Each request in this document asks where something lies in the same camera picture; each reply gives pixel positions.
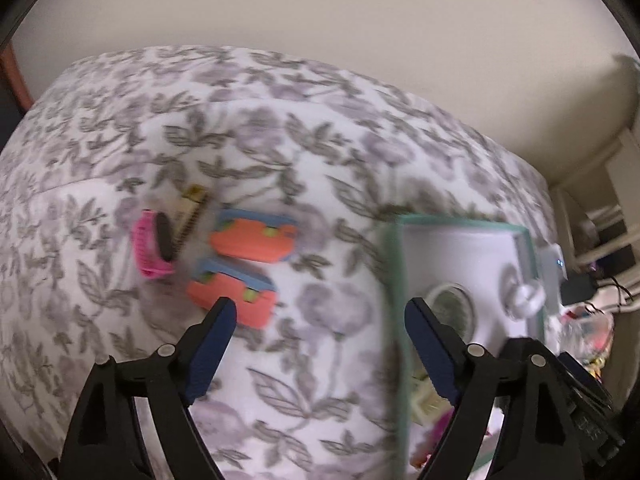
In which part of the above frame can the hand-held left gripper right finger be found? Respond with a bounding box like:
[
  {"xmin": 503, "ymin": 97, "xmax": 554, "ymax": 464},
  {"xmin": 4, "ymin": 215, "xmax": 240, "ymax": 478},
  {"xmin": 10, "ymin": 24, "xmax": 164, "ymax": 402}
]
[{"xmin": 404, "ymin": 297, "xmax": 586, "ymax": 480}]

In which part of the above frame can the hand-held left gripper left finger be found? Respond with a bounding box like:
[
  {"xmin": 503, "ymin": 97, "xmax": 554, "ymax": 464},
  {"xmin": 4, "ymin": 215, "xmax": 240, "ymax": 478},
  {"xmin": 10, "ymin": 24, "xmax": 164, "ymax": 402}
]
[{"xmin": 59, "ymin": 296, "xmax": 237, "ymax": 480}]

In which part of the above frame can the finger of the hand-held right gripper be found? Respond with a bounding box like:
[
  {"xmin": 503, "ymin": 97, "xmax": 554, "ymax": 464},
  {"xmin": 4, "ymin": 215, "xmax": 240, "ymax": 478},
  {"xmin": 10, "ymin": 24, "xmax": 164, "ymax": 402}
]
[{"xmin": 556, "ymin": 351, "xmax": 626, "ymax": 467}]

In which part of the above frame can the cream hair claw clip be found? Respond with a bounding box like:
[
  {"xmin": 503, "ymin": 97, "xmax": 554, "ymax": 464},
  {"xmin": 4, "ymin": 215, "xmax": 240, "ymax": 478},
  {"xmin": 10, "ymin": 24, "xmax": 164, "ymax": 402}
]
[{"xmin": 410, "ymin": 370, "xmax": 451, "ymax": 421}]

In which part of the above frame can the pink and blue toy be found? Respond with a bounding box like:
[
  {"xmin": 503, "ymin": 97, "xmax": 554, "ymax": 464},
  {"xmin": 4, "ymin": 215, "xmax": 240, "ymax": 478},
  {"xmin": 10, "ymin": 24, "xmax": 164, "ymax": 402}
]
[
  {"xmin": 209, "ymin": 209, "xmax": 299, "ymax": 264},
  {"xmin": 186, "ymin": 256, "xmax": 279, "ymax": 329}
]

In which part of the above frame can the magenta round toy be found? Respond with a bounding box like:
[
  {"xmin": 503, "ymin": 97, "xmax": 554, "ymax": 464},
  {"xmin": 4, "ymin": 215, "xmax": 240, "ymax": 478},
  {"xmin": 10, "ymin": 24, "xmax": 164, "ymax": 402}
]
[{"xmin": 410, "ymin": 409, "xmax": 457, "ymax": 468}]

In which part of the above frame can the teal rimmed white tray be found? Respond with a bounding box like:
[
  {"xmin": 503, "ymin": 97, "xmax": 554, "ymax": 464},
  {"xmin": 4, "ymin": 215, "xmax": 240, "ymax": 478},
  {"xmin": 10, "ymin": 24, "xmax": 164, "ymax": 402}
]
[{"xmin": 377, "ymin": 214, "xmax": 548, "ymax": 480}]

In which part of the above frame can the round clear case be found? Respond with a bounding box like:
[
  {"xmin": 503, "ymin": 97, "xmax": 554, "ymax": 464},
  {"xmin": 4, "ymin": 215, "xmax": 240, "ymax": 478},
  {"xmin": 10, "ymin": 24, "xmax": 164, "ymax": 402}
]
[{"xmin": 425, "ymin": 282, "xmax": 476, "ymax": 343}]

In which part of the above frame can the pink smartwatch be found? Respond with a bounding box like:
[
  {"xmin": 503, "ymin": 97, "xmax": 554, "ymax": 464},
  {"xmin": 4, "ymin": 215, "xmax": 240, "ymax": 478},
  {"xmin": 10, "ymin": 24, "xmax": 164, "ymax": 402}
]
[{"xmin": 132, "ymin": 209, "xmax": 177, "ymax": 279}]

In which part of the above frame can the white power bank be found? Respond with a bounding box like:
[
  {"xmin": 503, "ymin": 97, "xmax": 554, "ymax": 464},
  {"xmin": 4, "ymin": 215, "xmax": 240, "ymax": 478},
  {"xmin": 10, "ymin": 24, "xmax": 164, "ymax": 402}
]
[{"xmin": 537, "ymin": 243, "xmax": 568, "ymax": 311}]

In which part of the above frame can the gold rectangular lighter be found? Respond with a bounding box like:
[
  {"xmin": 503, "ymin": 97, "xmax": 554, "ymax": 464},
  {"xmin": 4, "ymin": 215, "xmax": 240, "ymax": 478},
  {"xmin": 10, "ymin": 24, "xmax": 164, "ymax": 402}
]
[{"xmin": 170, "ymin": 185, "xmax": 208, "ymax": 256}]

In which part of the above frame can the white shelf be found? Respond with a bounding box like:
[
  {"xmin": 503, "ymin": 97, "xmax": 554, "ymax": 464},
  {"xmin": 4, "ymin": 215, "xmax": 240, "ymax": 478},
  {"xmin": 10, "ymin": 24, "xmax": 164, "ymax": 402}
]
[{"xmin": 547, "ymin": 127, "xmax": 640, "ymax": 271}]

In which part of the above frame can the floral printed blanket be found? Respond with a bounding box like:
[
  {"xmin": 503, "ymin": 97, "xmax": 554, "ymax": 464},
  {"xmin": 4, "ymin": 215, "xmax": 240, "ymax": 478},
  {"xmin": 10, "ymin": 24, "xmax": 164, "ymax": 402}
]
[{"xmin": 0, "ymin": 45, "xmax": 556, "ymax": 480}]

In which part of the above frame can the brown wooden headboard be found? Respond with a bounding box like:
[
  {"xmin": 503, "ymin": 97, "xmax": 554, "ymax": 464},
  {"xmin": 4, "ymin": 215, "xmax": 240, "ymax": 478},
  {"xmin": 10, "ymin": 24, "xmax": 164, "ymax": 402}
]
[{"xmin": 0, "ymin": 42, "xmax": 33, "ymax": 111}]

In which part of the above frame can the white ring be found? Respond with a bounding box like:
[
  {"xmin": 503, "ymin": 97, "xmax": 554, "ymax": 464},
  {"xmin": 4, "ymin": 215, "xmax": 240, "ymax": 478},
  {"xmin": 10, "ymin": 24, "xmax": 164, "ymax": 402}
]
[{"xmin": 510, "ymin": 280, "xmax": 546, "ymax": 318}]

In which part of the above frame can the black cable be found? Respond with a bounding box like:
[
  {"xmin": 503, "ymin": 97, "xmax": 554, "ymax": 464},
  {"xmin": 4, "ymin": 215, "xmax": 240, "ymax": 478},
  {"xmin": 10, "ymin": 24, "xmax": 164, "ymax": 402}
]
[{"xmin": 592, "ymin": 272, "xmax": 640, "ymax": 311}]

